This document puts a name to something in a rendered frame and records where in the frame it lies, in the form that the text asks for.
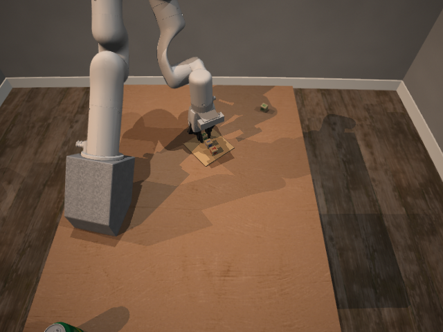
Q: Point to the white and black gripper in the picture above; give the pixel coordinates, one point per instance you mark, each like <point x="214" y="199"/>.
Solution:
<point x="193" y="117"/>

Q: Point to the green drink can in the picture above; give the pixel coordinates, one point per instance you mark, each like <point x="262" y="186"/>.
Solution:
<point x="62" y="327"/>

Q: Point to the tan square mat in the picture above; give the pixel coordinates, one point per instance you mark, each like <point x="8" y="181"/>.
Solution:
<point x="203" y="154"/>

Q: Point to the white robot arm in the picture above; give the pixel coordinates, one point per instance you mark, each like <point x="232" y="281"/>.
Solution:
<point x="108" y="68"/>

